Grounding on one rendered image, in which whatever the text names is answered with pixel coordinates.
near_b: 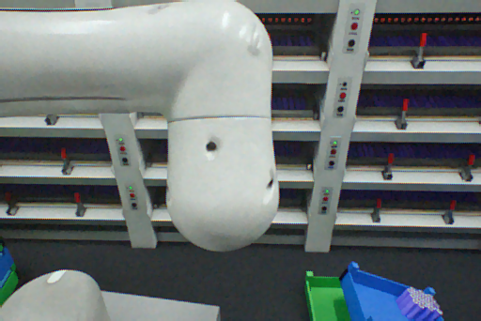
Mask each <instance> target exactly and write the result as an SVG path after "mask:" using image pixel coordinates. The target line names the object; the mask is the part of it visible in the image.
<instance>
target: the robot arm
mask: <svg viewBox="0 0 481 321"><path fill-rule="evenodd" d="M271 105H272V45H271V42H270V39H269V35H268V33H267V31H266V28H265V27H264V25H263V24H262V22H261V21H260V20H259V19H258V17H257V16H256V15H255V14H254V13H253V11H252V10H249V8H246V7H245V6H243V5H242V4H239V3H238V2H236V1H233V0H187V1H181V2H176V3H164V4H157V5H149V6H134V7H125V8H0V117H16V116H27V115H69V114H131V113H133V112H155V113H160V114H162V115H164V116H165V119H166V120H167V123H168V124H167V128H168V166H167V179H166V192H165V199H166V204H167V208H168V211H169V216H170V218H171V219H172V223H173V224H174V225H175V226H176V228H177V229H178V231H179V232H181V234H182V235H183V236H184V237H185V238H186V239H188V240H189V241H190V242H192V243H193V244H194V245H195V246H199V247H200V248H202V249H207V250H210V251H214V252H231V251H235V250H237V249H242V248H244V247H245V246H249V245H250V244H252V242H255V241H256V240H257V239H258V238H260V237H261V236H262V235H263V234H264V233H265V232H266V230H267V229H269V226H270V225H271V224H272V220H273V219H274V217H275V213H276V211H277V208H278V205H279V184H278V179H277V174H276V169H275V158H274V152H273V145H272V107H271ZM0 321H110V319H109V314H108V312H107V309H106V305H105V302H104V301H103V298H102V294H101V291H100V288H99V286H98V285H97V283H96V282H95V281H94V279H92V278H91V277H90V276H89V275H88V274H85V273H83V272H81V271H73V270H63V271H57V272H51V273H49V274H46V275H44V276H40V277H38V278H36V279H35V280H33V281H31V282H30V283H27V284H25V285H24V286H23V287H21V288H20V289H19V290H18V291H15V293H14V294H13V295H11V297H10V298H8V300H7V301H6V302H5V303H4V305H3V306H2V307H1V308H0Z"/></svg>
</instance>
